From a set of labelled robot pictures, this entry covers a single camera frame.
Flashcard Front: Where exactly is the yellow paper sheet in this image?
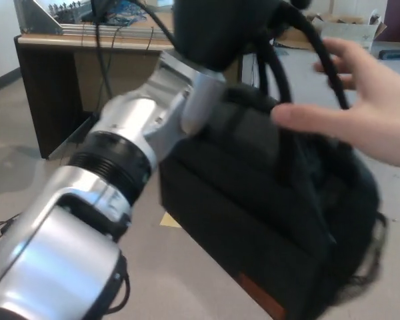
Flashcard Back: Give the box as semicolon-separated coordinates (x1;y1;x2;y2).
159;212;181;229

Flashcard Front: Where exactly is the black power adapter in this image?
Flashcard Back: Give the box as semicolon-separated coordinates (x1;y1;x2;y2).
0;219;19;236

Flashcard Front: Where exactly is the flat brown cardboard sheet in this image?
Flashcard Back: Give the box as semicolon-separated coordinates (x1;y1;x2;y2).
275;29;316;51

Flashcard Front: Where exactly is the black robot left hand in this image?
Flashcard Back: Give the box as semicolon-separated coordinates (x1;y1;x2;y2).
172;0;316;73

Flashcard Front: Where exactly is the open white cardboard box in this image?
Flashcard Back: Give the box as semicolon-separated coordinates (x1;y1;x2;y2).
306;9;387;51

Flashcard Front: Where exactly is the row of black knobs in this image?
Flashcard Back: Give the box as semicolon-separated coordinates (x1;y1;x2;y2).
48;1;87;24

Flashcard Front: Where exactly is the blue flat floor object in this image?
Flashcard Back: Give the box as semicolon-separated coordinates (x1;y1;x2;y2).
378;49;400;61

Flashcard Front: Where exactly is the black lunch bag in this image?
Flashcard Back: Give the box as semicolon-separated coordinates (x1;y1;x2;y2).
159;6;389;320

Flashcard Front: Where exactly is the person's bare hand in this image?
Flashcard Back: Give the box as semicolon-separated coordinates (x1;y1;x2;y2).
272;37;400;169

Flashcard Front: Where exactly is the long black power cable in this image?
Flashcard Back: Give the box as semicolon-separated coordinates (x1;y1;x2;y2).
105;28;117;87

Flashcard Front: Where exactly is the dark brown desk beige top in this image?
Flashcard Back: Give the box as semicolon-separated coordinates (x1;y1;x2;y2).
13;19;259;160

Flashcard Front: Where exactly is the aluminium profile frame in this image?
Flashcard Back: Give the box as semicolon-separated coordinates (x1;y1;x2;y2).
15;0;174;39

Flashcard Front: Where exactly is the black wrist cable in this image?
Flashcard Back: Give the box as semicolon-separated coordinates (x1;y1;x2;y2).
89;0;179;101

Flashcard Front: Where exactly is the blue cable bundle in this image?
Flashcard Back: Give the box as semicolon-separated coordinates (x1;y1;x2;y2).
108;3;144;26

